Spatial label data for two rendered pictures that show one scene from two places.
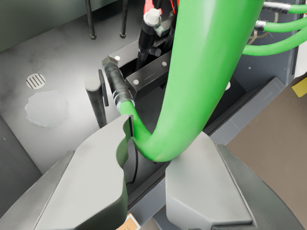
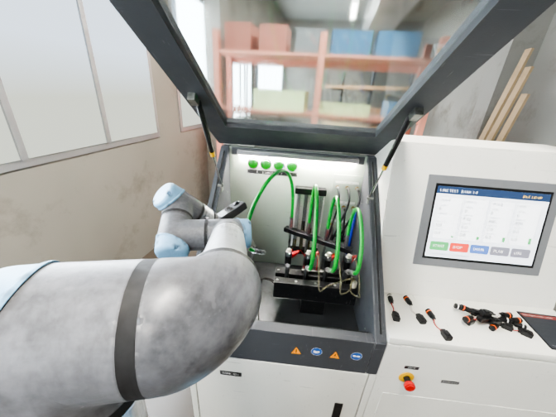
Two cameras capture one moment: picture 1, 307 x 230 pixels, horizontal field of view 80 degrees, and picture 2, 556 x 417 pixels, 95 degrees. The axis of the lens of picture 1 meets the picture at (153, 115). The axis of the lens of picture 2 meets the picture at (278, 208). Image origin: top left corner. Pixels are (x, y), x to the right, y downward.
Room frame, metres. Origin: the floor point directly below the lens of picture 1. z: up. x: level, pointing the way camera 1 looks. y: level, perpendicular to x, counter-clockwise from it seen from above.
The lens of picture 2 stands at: (-0.02, -0.75, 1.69)
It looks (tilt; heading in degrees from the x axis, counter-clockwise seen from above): 25 degrees down; 79
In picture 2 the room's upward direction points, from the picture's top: 4 degrees clockwise
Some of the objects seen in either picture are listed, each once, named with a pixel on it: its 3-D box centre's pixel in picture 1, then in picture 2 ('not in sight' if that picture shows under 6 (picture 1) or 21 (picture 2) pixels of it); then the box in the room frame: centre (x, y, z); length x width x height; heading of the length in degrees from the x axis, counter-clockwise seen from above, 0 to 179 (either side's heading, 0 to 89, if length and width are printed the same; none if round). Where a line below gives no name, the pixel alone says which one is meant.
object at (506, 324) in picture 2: not in sight; (492, 317); (0.88, -0.23, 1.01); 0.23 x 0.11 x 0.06; 166
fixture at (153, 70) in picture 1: (171, 55); (313, 291); (0.32, 0.06, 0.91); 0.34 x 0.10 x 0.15; 166
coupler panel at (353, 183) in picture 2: not in sight; (342, 207); (0.50, 0.29, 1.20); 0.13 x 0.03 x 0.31; 166
